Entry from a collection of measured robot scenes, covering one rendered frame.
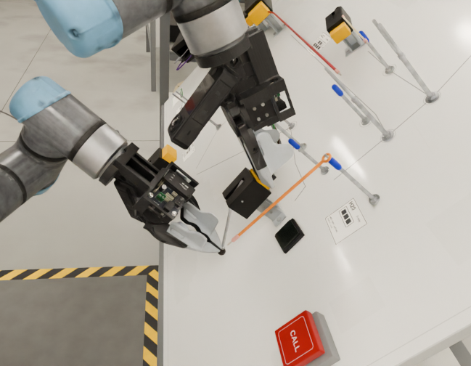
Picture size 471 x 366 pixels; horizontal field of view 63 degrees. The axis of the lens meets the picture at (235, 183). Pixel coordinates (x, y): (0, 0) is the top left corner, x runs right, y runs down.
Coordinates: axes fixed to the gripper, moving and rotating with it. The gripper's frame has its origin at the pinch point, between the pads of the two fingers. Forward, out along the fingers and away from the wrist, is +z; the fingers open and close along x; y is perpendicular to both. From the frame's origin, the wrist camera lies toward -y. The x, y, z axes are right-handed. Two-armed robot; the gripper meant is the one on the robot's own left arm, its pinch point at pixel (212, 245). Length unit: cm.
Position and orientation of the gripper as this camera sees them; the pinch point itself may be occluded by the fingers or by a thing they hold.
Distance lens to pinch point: 62.8
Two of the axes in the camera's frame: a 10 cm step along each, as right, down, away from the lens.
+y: 4.6, -3.1, -8.3
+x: 4.7, -7.1, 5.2
